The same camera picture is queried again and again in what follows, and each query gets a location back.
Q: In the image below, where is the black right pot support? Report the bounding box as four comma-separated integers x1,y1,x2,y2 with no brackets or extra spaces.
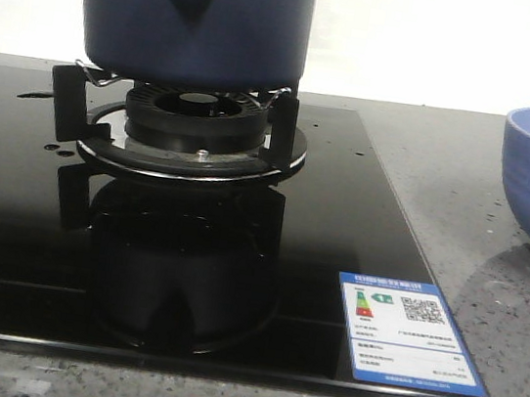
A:
52,60,306,173

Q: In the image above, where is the black right gas burner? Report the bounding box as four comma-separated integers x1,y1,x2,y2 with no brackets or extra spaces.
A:
76,84,307,184

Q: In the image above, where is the blue energy label sticker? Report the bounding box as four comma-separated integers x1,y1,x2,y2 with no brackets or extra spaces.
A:
339,272,487,397

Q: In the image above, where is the black glass gas cooktop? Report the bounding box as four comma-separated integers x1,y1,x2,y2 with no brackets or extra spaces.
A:
0,64,488,397

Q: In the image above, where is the blue saucepan with handle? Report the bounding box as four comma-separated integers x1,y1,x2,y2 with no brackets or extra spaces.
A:
82,0,316,91

